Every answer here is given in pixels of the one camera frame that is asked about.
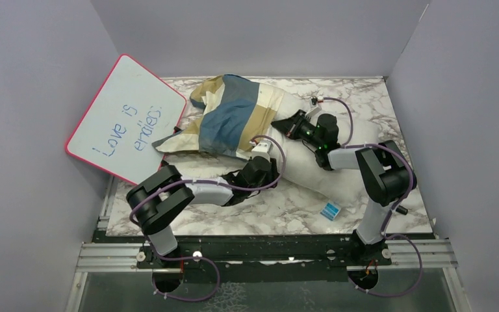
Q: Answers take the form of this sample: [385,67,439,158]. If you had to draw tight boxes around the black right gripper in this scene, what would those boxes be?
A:
[271,110,322,150]

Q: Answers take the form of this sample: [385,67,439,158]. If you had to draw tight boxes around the white pillow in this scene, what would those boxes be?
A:
[267,93,381,206]

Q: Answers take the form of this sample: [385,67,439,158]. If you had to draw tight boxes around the blue beige checked pillowcase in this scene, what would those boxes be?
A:
[152,74,304,159]

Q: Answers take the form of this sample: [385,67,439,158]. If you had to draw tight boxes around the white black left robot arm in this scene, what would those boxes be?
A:
[126,156,279,267]

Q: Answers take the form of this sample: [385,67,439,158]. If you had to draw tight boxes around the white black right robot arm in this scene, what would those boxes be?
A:
[272,110,416,265]

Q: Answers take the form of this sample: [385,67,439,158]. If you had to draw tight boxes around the blue white pillow tag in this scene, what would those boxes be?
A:
[320,201,341,221]

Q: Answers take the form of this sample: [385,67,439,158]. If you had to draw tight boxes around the black yellow marker pen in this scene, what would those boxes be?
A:
[396,206,408,215]

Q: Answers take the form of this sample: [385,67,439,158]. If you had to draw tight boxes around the pink framed whiteboard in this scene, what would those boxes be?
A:
[65,55,187,185]

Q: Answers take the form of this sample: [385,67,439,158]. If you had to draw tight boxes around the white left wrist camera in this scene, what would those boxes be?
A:
[251,140,273,161]

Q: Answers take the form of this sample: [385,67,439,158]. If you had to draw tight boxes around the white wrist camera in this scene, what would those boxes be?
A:
[305,96,324,122]
[251,140,273,161]

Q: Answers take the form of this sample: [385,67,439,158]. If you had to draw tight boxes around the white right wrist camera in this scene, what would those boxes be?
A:
[305,96,324,122]

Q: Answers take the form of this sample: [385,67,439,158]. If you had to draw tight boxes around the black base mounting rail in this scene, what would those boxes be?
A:
[78,235,392,287]

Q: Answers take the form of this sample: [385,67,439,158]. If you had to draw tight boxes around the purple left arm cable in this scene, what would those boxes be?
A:
[129,135,287,302]

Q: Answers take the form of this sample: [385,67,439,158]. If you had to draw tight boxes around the aluminium frame rail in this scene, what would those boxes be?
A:
[66,178,470,311]

